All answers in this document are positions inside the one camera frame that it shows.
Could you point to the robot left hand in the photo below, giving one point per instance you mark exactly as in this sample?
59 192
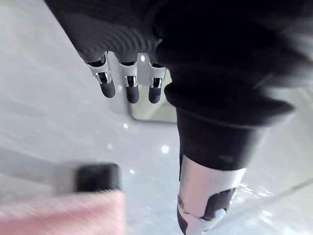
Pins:
220 61

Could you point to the black towel bar bracket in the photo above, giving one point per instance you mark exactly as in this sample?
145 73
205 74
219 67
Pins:
97 177

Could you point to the wall mirror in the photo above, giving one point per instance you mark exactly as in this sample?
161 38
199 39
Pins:
151 113

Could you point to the pink towel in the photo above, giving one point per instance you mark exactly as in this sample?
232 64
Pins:
61 213

